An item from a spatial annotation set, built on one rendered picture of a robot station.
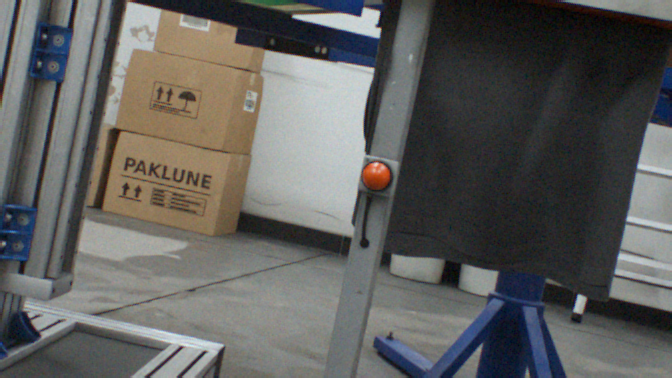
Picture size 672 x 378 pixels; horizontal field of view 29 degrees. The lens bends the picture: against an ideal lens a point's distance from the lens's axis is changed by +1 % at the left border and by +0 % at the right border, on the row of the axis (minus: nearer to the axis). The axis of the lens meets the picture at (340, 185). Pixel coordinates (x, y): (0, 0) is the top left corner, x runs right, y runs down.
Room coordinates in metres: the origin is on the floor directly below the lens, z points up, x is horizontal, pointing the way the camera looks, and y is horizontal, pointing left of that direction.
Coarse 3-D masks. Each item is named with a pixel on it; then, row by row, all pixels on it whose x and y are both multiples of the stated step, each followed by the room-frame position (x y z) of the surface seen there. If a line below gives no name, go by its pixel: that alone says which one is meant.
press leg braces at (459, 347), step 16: (496, 304) 3.30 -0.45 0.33; (480, 320) 3.27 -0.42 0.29; (496, 320) 3.28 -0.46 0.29; (528, 320) 3.26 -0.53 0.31; (544, 320) 3.44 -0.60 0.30; (464, 336) 3.23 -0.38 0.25; (480, 336) 3.24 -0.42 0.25; (528, 336) 3.23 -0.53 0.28; (544, 336) 3.46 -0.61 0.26; (448, 352) 3.20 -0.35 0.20; (464, 352) 3.20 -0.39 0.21; (528, 352) 3.21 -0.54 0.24; (544, 352) 3.20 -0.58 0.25; (432, 368) 3.17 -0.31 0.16; (448, 368) 3.16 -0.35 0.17; (528, 368) 3.20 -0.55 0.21; (544, 368) 3.17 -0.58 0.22; (560, 368) 3.54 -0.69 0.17
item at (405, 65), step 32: (416, 0) 1.79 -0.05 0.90; (416, 32) 1.79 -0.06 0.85; (416, 64) 1.79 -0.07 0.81; (384, 96) 1.79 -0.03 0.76; (384, 128) 1.79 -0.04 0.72; (384, 160) 1.78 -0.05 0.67; (384, 192) 1.78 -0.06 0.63; (384, 224) 1.79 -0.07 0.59; (352, 256) 1.79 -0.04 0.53; (352, 288) 1.79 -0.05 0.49; (352, 320) 1.79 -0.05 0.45; (352, 352) 1.79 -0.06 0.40
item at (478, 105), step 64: (448, 0) 2.06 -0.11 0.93; (384, 64) 2.08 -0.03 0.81; (448, 64) 2.06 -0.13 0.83; (512, 64) 2.04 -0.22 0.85; (576, 64) 2.02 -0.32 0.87; (640, 64) 2.01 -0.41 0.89; (448, 128) 2.06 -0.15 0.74; (512, 128) 2.05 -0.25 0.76; (576, 128) 2.03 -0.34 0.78; (640, 128) 2.00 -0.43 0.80; (448, 192) 2.06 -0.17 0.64; (512, 192) 2.04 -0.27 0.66; (576, 192) 2.03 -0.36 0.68; (448, 256) 2.05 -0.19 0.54; (512, 256) 2.05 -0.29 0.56; (576, 256) 2.03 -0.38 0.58
